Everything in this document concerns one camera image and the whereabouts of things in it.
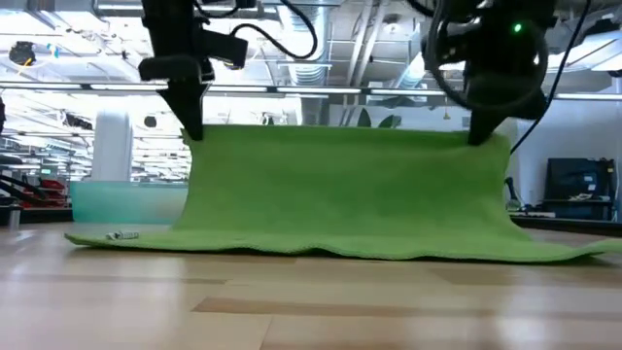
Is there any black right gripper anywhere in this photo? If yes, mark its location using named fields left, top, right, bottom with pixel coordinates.
left=463, top=66, right=551, bottom=148

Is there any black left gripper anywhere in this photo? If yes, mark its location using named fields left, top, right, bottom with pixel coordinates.
left=137, top=27, right=216, bottom=143

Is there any green microfiber towel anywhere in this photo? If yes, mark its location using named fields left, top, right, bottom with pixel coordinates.
left=64, top=123, right=622, bottom=264

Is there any teal plastic basket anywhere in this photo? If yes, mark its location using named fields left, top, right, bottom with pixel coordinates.
left=69, top=180, right=191, bottom=226

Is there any white round pillar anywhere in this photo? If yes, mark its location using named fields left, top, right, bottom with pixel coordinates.
left=90, top=110, right=135, bottom=183

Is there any large green leafy plant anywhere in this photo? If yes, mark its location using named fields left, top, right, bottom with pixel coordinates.
left=356, top=107, right=403, bottom=129

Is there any long ceiling light bar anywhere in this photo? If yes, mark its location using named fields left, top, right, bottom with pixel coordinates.
left=0, top=82, right=622, bottom=101

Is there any thick black looped cable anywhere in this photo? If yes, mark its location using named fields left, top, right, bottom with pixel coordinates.
left=421, top=0, right=553, bottom=114

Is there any silver ventilation duct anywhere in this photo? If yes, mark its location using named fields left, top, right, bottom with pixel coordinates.
left=280, top=3, right=337, bottom=87

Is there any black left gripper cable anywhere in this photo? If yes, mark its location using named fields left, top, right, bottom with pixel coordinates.
left=193, top=0, right=321, bottom=61

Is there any black ceiling cable reel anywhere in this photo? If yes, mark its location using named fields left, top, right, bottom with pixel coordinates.
left=8, top=41, right=37, bottom=67

